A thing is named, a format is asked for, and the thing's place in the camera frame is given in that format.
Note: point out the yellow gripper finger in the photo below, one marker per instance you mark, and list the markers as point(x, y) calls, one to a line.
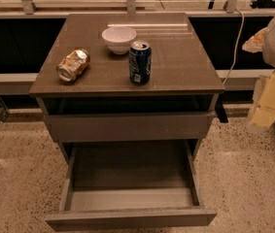
point(256, 42)
point(259, 120)

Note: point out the blue pepsi can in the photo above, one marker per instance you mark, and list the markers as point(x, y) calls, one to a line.
point(140, 60)

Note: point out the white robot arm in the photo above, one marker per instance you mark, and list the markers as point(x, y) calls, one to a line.
point(268, 53)

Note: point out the top grey drawer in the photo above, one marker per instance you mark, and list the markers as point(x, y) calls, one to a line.
point(128, 127)

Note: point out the open middle drawer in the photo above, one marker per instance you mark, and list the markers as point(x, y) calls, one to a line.
point(120, 185)

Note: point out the crushed gold can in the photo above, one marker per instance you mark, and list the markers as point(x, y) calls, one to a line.
point(73, 64)

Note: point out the white ceramic bowl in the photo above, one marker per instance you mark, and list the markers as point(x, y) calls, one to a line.
point(118, 39)

